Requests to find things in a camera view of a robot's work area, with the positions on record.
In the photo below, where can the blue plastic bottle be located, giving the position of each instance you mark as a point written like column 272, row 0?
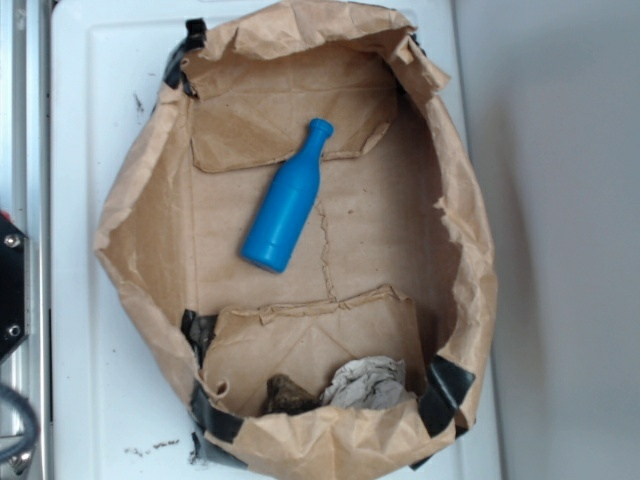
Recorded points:
column 281, row 218

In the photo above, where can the brown paper bag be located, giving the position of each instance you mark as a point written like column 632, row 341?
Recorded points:
column 236, row 103

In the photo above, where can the crumpled white paper ball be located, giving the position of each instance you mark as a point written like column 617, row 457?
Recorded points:
column 374, row 382

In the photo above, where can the dark brown crumpled lump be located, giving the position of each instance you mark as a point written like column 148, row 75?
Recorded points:
column 286, row 396

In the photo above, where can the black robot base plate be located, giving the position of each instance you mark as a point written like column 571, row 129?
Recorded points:
column 14, row 286

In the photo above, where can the aluminium frame rail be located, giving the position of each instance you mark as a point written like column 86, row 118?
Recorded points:
column 25, row 201

